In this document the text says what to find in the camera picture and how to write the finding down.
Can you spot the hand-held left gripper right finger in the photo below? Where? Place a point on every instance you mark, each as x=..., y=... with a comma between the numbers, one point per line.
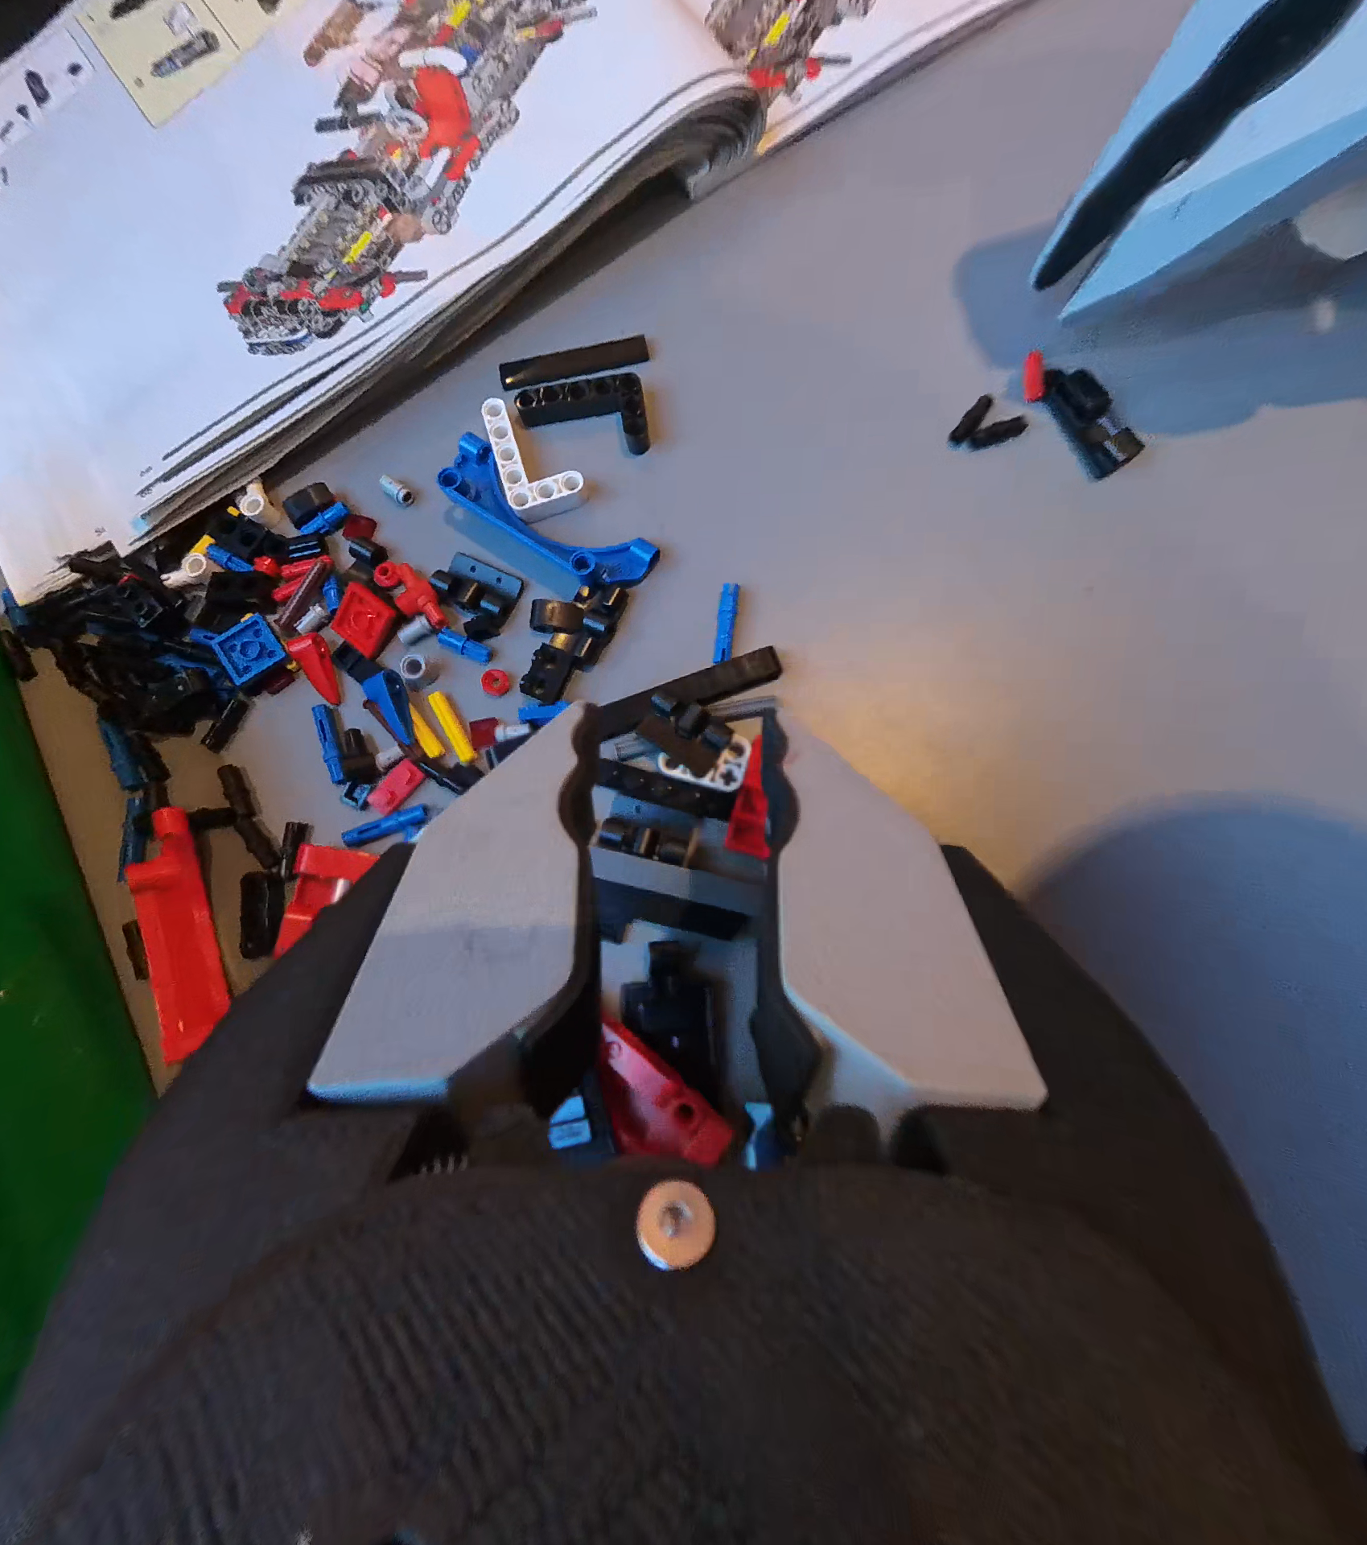
x=901, y=953

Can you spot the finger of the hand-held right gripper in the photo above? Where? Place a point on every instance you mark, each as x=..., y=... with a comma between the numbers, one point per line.
x=1166, y=84
x=1298, y=157

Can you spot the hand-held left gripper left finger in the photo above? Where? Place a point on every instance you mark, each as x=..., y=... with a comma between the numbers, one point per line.
x=454, y=953

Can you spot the pile of toy building bricks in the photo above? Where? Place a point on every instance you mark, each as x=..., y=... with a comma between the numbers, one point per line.
x=171, y=918

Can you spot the red pin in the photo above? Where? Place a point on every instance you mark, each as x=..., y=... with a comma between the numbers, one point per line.
x=1036, y=377

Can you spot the black connector block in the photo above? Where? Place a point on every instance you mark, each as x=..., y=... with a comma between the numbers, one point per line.
x=1094, y=422

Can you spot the black pin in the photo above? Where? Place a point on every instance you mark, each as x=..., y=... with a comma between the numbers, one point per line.
x=999, y=432
x=970, y=420

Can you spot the building instruction booklet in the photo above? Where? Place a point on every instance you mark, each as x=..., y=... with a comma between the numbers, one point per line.
x=92, y=301

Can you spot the grey desk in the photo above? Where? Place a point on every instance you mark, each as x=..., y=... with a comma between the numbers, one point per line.
x=1057, y=663

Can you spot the blue pin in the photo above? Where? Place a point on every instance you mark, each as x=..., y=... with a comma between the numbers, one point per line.
x=729, y=622

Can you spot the blue curved arch panel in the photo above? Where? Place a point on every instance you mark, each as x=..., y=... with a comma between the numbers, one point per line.
x=587, y=562

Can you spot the small grey connector piece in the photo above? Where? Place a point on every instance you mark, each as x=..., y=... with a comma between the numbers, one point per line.
x=396, y=488

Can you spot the white L-shaped beam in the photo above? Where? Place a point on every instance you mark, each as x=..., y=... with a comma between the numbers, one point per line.
x=508, y=453

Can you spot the black L-shaped beam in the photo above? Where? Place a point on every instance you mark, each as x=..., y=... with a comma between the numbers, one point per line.
x=574, y=401

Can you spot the black flat strip piece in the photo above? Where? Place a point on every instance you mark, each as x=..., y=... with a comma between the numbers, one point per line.
x=574, y=359

